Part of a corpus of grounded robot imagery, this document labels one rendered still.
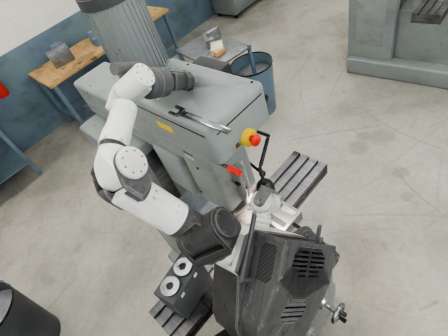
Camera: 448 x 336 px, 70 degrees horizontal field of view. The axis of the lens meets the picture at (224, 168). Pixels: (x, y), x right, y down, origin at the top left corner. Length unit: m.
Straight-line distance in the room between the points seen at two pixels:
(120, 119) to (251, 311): 0.58
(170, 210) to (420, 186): 2.64
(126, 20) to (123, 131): 0.45
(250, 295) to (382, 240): 2.03
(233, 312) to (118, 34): 0.90
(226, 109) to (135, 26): 0.41
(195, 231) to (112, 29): 0.68
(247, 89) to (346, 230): 2.02
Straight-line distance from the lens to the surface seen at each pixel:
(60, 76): 4.63
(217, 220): 0.81
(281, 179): 1.94
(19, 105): 5.37
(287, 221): 1.68
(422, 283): 2.73
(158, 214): 0.78
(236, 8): 6.41
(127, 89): 0.90
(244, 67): 3.93
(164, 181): 1.70
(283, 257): 0.82
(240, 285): 0.91
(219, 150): 0.97
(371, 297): 2.63
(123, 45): 1.17
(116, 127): 0.80
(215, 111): 0.97
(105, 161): 0.76
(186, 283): 1.51
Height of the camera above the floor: 2.45
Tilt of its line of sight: 45 degrees down
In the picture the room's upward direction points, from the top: 21 degrees counter-clockwise
